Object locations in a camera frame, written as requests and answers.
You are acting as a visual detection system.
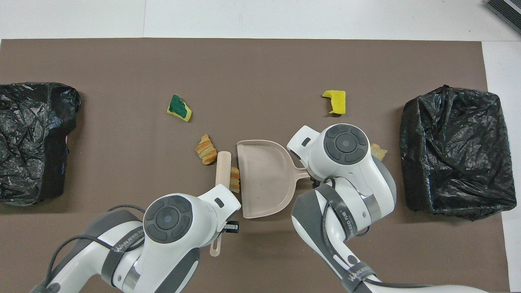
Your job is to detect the brown table mat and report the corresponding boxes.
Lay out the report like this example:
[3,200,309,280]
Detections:
[0,38,510,293]

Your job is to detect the yellow notched sponge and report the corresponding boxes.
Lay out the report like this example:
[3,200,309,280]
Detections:
[322,90,346,115]

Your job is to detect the toy croissant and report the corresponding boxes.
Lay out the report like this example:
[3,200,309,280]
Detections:
[229,166,241,193]
[195,134,217,166]

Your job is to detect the green yellow scouring sponge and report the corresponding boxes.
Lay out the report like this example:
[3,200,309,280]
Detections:
[167,94,193,122]

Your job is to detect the beige plastic dustpan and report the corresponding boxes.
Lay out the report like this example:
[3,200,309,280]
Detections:
[236,140,311,219]

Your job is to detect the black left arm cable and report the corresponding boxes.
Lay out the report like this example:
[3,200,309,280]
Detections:
[41,205,146,293]

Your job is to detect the dark device corner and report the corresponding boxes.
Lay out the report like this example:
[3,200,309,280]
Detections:
[486,0,521,35]

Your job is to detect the beige hand brush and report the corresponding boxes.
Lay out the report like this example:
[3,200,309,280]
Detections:
[210,151,241,257]

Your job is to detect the black trash bag bin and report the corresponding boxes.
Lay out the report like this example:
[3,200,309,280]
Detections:
[399,85,517,221]
[0,82,81,206]

